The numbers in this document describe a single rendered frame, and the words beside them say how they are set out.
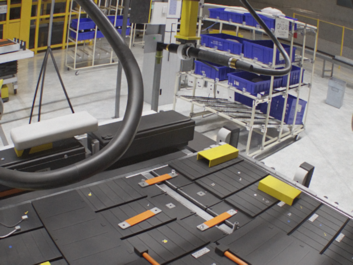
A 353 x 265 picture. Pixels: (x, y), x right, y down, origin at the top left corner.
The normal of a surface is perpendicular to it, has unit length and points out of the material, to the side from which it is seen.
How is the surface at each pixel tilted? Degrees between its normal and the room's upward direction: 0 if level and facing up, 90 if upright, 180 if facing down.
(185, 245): 0
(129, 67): 59
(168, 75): 90
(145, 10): 90
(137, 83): 40
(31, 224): 0
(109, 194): 0
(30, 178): 45
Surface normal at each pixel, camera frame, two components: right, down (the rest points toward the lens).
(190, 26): 0.73, 0.33
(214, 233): 0.08, -0.91
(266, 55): -0.74, 0.29
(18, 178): 0.07, -0.35
